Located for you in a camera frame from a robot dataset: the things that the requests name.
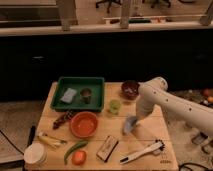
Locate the grey sponge cloth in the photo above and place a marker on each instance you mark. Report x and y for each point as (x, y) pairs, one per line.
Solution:
(68, 95)

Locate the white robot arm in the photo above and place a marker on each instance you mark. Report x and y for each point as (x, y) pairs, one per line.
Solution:
(154, 92)

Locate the light grey towel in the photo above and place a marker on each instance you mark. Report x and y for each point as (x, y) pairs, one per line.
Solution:
(129, 124)

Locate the small metal cup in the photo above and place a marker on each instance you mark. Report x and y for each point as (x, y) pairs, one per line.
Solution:
(86, 94)

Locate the small green cup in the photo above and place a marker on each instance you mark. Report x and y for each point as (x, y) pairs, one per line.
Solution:
(114, 106)

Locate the red orange bowl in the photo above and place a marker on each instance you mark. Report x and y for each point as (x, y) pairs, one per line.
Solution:
(83, 124)

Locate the green chili pepper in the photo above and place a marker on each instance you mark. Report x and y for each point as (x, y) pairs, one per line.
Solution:
(76, 146)

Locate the white dish brush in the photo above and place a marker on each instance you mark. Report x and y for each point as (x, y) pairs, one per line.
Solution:
(157, 146)

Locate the wooden block brush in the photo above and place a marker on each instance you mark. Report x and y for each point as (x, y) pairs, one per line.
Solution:
(106, 149)

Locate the orange tomato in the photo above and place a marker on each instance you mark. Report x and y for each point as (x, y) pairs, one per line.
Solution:
(79, 157)

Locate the green plastic tray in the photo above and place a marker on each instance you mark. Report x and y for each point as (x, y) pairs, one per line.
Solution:
(95, 84)

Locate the dark brown bowl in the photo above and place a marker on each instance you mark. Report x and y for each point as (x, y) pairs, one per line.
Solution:
(129, 89)

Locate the yellow banana peel toy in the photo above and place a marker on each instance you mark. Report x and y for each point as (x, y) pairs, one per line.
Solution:
(51, 141)

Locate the dark red dried pepper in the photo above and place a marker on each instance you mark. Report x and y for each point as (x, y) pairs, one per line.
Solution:
(62, 119)

